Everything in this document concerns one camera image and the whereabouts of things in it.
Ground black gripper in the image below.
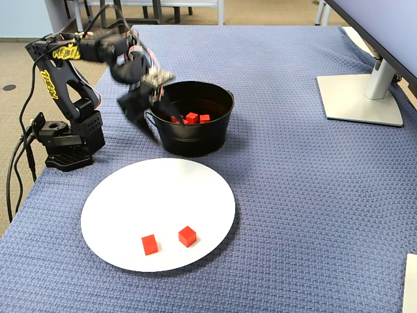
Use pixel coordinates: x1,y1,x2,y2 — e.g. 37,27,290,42
111,54,186,143

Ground white round plate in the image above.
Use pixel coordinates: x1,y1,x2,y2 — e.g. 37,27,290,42
80,158,237,273

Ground black metal bucket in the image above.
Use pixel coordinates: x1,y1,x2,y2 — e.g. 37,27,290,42
145,80,235,158

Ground black chair legs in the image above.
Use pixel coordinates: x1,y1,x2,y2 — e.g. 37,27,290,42
63,0,95,23
141,5,194,24

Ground blue woven tablecloth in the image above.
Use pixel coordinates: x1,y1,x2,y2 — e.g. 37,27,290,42
0,25,417,313

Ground grey chair legs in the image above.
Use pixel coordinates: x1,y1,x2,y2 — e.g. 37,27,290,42
314,0,332,27

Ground monitor with silver stand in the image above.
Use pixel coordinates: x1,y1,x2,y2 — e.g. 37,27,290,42
316,0,417,127

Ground white flat object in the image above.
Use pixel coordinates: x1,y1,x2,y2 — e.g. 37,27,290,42
403,253,417,313

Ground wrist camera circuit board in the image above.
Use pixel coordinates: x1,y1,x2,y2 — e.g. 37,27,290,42
142,66,176,88

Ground red white servo wire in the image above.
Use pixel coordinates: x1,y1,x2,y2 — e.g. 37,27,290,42
126,28,161,71

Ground white metal table frame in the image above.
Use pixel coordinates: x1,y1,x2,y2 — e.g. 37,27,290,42
73,0,225,33

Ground black camera cable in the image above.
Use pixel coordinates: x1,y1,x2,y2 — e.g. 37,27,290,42
19,3,134,141

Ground thin black cable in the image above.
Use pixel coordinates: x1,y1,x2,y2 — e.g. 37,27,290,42
14,140,37,211

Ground thick black cable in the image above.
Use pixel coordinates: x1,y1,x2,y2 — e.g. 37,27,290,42
6,136,29,224

